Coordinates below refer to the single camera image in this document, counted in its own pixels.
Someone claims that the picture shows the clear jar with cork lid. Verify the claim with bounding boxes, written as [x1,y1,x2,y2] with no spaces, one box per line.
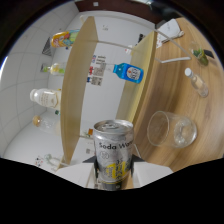
[31,113,63,136]

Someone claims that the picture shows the white papers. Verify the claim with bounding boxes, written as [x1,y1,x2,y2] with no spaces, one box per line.
[156,18,185,49]

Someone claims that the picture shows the clear bottle with green cap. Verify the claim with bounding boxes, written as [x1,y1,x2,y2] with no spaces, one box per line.
[40,62,68,77]

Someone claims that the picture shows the small posters on wall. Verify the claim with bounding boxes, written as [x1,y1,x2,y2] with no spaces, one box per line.
[85,54,108,87]

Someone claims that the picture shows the clear drinking glass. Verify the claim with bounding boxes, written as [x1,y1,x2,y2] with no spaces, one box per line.
[146,110,198,149]

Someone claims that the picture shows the blue liquid bottle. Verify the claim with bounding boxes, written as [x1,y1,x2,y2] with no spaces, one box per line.
[105,62,145,85]

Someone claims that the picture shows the ceiling vent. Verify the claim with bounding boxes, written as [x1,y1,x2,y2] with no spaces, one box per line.
[41,36,54,58]

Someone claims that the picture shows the two-tier wooden shelf rack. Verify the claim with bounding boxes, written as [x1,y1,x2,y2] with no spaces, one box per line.
[58,14,193,168]

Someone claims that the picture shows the silver soda water can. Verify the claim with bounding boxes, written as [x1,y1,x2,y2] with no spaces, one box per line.
[92,119,135,192]

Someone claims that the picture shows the clear bottle with red label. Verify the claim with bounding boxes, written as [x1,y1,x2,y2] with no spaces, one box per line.
[184,67,210,98]

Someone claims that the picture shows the glass jar of limes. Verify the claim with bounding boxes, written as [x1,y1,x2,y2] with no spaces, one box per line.
[190,46,216,67]

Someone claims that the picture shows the white and yellow bottle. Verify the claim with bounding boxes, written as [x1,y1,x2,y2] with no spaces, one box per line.
[124,44,134,56]

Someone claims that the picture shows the white milk bottle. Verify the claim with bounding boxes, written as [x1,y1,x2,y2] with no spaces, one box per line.
[29,87,63,110]

